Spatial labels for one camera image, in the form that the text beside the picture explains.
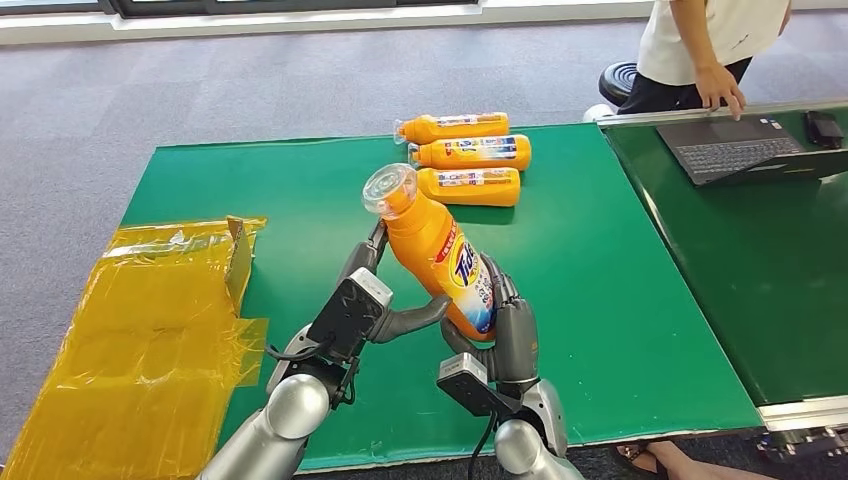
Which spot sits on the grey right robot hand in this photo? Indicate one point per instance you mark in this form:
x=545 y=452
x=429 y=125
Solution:
x=517 y=338

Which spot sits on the yellow taped cardboard box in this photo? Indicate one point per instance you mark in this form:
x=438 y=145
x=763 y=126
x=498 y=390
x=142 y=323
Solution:
x=132 y=344

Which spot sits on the black table mechanism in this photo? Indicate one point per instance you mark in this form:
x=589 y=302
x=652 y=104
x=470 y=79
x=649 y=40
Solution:
x=802 y=444

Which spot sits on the white round object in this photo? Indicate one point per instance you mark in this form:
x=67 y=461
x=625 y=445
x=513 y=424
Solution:
x=597 y=112

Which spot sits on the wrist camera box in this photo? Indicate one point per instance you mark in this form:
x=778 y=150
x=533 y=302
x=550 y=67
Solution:
x=348 y=314
x=474 y=387

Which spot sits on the small black device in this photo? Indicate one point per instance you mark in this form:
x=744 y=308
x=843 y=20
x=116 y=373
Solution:
x=823 y=128

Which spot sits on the person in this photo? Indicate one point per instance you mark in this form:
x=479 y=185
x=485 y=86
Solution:
x=715 y=40

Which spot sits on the green table with metal frame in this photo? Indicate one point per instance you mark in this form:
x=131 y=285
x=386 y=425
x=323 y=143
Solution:
x=762 y=278

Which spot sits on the dark grey laptop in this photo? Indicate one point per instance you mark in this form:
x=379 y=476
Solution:
x=735 y=151

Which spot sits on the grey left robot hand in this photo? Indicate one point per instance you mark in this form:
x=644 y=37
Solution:
x=414 y=318

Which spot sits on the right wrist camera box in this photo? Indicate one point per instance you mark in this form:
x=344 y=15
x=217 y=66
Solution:
x=474 y=387

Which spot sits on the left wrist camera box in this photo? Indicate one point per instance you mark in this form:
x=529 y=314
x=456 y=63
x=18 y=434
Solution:
x=348 y=314

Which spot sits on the black round stool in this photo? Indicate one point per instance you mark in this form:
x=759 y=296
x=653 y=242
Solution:
x=616 y=83

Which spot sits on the orange detergent bottle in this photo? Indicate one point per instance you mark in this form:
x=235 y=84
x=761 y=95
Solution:
x=457 y=128
x=477 y=189
x=424 y=245
x=477 y=154

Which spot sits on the green table mat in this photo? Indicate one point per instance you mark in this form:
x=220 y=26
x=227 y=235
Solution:
x=596 y=298

